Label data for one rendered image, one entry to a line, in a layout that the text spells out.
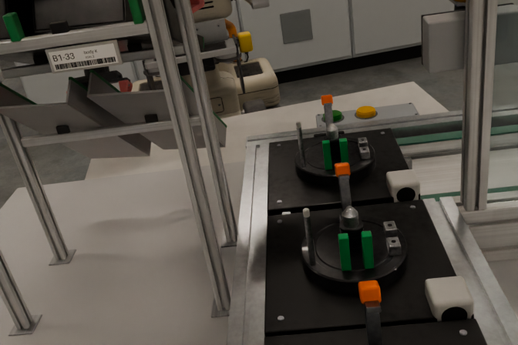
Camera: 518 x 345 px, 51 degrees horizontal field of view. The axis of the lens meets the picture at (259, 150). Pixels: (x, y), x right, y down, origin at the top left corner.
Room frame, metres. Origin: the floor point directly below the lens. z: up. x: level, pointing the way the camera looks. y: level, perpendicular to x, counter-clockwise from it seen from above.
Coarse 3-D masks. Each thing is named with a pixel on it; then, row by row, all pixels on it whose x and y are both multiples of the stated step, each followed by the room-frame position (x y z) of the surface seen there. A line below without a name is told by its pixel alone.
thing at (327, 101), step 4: (324, 96) 0.89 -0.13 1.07; (328, 96) 0.89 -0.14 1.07; (324, 100) 0.89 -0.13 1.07; (328, 100) 0.89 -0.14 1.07; (332, 100) 0.89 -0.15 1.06; (324, 104) 0.88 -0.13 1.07; (328, 104) 0.87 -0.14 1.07; (324, 108) 0.89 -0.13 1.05; (328, 108) 0.89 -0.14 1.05; (328, 112) 0.89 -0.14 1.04; (328, 116) 0.88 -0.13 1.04; (332, 116) 0.88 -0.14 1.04; (328, 120) 0.88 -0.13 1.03; (332, 120) 0.88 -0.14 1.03; (328, 124) 0.88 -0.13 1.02
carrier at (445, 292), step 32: (288, 224) 0.67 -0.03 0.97; (320, 224) 0.63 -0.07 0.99; (352, 224) 0.56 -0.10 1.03; (384, 224) 0.58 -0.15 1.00; (416, 224) 0.62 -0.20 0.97; (288, 256) 0.59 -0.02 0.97; (320, 256) 0.56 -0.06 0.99; (352, 256) 0.55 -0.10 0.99; (384, 256) 0.54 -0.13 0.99; (416, 256) 0.55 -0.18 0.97; (448, 256) 0.54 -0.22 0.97; (288, 288) 0.53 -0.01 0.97; (320, 288) 0.52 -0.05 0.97; (352, 288) 0.50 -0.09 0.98; (384, 288) 0.50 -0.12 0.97; (416, 288) 0.49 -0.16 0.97; (448, 288) 0.46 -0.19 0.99; (288, 320) 0.48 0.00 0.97; (320, 320) 0.47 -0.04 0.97; (352, 320) 0.46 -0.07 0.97; (384, 320) 0.45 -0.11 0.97; (416, 320) 0.45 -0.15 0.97; (448, 320) 0.44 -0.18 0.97
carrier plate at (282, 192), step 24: (288, 144) 0.93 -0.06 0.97; (384, 144) 0.87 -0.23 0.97; (288, 168) 0.84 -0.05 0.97; (384, 168) 0.79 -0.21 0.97; (408, 168) 0.77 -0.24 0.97; (288, 192) 0.76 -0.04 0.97; (312, 192) 0.75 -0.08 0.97; (336, 192) 0.74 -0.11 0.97; (360, 192) 0.72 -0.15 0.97; (384, 192) 0.71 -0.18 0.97
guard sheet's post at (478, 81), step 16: (480, 0) 0.64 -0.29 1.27; (496, 0) 0.64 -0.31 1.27; (480, 16) 0.64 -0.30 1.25; (496, 16) 0.64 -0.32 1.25; (480, 32) 0.64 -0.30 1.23; (464, 48) 0.67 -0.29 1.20; (480, 48) 0.64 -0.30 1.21; (464, 64) 0.67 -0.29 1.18; (480, 64) 0.65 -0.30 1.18; (464, 80) 0.67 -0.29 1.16; (480, 80) 0.65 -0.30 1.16; (464, 96) 0.66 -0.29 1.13; (480, 96) 0.65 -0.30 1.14; (464, 112) 0.66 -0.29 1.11; (480, 112) 0.65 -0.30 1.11; (464, 128) 0.66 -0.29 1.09; (480, 128) 0.65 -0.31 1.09; (464, 144) 0.66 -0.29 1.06; (480, 144) 0.65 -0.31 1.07; (464, 160) 0.66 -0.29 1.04; (480, 160) 0.64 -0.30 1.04; (464, 176) 0.66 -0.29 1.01; (480, 176) 0.64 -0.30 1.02; (464, 192) 0.65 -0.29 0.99; (480, 192) 0.64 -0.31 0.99; (464, 208) 0.65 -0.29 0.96; (480, 208) 0.64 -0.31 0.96
